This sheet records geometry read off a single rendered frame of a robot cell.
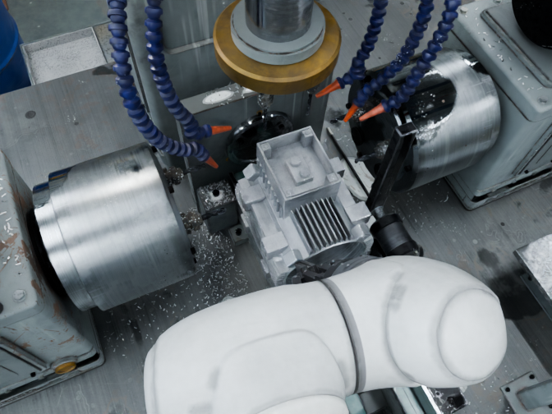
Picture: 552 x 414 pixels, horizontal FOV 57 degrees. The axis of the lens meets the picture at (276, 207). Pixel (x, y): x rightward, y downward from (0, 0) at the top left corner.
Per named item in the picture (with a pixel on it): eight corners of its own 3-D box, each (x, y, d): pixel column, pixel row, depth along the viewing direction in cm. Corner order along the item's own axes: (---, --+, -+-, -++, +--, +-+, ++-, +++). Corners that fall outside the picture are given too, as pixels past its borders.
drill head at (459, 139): (305, 138, 114) (318, 55, 92) (457, 85, 123) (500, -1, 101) (359, 229, 103) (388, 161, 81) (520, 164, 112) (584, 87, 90)
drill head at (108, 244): (1, 244, 99) (-72, 176, 77) (180, 182, 107) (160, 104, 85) (26, 365, 88) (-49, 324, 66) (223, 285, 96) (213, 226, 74)
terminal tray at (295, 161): (255, 167, 91) (255, 143, 84) (308, 149, 93) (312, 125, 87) (281, 222, 85) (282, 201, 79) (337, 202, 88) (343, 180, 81)
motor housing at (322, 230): (236, 214, 103) (232, 163, 86) (319, 185, 107) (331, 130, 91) (273, 302, 94) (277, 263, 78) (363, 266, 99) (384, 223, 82)
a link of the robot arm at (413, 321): (417, 240, 53) (301, 269, 50) (522, 250, 38) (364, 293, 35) (437, 338, 54) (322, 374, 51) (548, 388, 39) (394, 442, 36)
